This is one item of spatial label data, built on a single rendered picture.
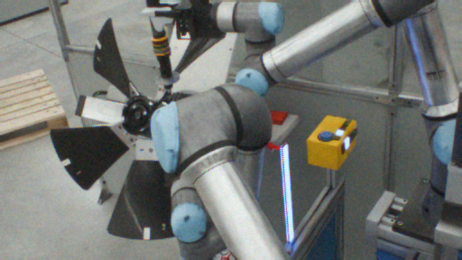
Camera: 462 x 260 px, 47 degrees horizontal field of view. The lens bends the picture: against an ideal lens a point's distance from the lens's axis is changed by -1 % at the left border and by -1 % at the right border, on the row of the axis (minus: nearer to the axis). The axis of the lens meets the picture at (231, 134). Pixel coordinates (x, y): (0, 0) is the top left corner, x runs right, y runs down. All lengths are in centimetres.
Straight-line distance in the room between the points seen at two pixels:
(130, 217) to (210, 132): 70
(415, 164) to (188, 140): 137
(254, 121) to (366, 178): 133
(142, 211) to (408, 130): 104
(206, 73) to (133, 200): 51
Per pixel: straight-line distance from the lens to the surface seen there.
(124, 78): 169
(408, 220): 141
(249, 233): 90
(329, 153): 164
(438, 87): 136
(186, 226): 119
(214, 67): 181
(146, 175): 159
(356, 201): 237
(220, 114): 96
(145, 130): 155
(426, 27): 129
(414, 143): 212
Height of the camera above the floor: 195
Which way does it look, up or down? 31 degrees down
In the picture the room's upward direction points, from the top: 7 degrees counter-clockwise
